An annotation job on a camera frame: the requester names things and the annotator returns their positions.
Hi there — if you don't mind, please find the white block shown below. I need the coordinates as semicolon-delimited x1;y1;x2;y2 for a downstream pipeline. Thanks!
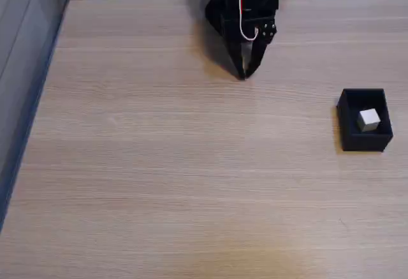
356;108;381;132

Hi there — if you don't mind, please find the black open box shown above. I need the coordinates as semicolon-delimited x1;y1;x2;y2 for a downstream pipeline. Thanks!
336;88;394;152

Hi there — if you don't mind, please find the white and red gripper cable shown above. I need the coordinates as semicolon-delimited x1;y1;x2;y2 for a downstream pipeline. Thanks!
238;0;261;42

